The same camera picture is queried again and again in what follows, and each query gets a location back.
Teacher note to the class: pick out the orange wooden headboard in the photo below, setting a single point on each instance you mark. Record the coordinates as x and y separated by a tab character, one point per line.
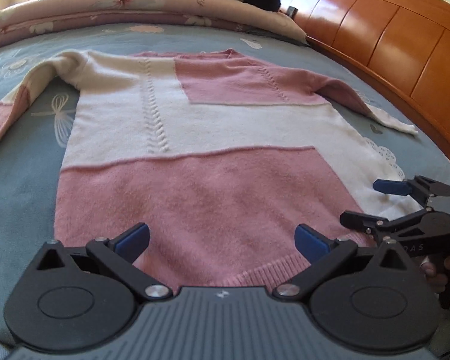
400	47

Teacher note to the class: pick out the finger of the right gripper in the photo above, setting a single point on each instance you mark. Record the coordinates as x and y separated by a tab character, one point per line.
394	187
405	226

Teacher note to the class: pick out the person right hand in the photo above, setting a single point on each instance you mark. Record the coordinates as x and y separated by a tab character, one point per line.
433	275

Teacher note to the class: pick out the pink floral folded quilt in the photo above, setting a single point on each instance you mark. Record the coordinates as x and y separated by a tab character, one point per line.
38	17

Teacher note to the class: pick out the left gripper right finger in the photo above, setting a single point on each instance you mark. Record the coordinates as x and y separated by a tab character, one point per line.
326	258

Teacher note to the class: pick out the blue floral bed sheet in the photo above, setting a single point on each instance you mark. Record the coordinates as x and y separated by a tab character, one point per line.
32	150

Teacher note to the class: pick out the pink and white knit sweater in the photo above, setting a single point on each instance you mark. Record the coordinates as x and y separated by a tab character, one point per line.
221	154

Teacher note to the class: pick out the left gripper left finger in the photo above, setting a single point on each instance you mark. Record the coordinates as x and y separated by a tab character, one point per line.
115	258

